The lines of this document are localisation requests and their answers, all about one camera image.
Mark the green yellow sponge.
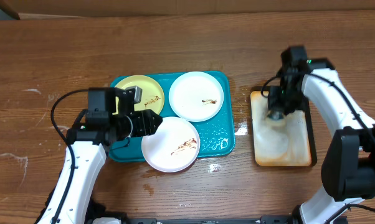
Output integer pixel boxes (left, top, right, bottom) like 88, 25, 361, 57
265, 110, 286, 127

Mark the yellow plate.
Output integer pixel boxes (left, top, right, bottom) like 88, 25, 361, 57
115, 75, 165, 114

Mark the white plate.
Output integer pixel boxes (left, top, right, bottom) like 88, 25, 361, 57
141, 117, 200, 172
169, 72, 224, 122

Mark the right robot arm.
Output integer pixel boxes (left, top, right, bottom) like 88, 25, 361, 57
261, 45, 375, 224

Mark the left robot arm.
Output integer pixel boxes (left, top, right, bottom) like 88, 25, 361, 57
37, 86, 163, 224

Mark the black tray with soapy water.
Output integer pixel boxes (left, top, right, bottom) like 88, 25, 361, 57
250, 86, 317, 167

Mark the teal plastic tray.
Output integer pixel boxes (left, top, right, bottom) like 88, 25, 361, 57
109, 70, 235, 162

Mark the black knit cloth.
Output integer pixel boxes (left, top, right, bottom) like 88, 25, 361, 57
34, 189, 127, 224

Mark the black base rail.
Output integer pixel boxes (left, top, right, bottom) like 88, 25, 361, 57
121, 215, 299, 224

